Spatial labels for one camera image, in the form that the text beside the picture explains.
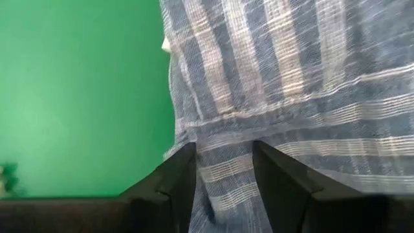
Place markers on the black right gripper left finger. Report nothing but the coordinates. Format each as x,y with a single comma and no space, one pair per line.
97,215

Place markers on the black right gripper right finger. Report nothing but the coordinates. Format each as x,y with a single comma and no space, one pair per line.
339,213

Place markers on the blue patterned garment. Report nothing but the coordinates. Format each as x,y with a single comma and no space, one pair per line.
291,81

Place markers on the white t-shirt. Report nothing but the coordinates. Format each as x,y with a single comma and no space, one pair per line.
166,44

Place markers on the succulent plant in dark pot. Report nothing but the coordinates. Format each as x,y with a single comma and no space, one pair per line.
8,179

